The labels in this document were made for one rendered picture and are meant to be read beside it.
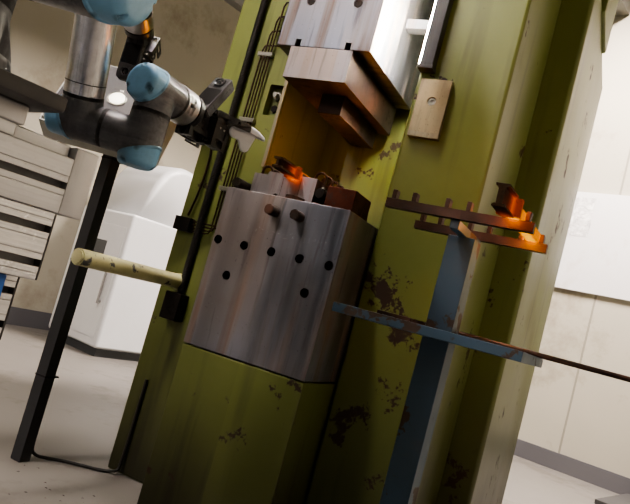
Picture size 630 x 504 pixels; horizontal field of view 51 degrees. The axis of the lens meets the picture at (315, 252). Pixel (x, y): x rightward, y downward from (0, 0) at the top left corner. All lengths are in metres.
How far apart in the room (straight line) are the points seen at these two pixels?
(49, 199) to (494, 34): 1.38
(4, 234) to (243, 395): 0.98
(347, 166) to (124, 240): 2.23
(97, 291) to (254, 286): 2.68
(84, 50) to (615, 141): 4.58
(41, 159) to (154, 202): 3.48
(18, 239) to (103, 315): 3.38
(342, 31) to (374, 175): 0.55
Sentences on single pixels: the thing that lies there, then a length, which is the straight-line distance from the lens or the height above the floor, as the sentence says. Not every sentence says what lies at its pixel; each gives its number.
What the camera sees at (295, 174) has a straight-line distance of 1.81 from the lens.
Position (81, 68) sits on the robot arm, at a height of 0.96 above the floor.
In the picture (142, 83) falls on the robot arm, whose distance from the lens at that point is 1.29.
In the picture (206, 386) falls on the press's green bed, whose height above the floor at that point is 0.38.
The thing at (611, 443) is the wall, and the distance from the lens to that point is 5.02.
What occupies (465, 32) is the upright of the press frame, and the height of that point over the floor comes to 1.51.
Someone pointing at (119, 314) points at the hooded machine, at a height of 0.29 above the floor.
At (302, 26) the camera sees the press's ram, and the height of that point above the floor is 1.43.
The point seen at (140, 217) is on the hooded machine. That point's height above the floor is 0.91.
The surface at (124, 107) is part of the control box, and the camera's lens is 2.02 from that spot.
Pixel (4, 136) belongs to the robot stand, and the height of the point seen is 0.75.
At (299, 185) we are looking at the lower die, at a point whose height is 0.97.
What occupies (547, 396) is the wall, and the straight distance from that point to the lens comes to 5.15.
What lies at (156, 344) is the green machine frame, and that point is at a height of 0.41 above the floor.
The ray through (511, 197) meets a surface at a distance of 1.28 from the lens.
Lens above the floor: 0.66
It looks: 5 degrees up
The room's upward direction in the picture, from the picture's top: 15 degrees clockwise
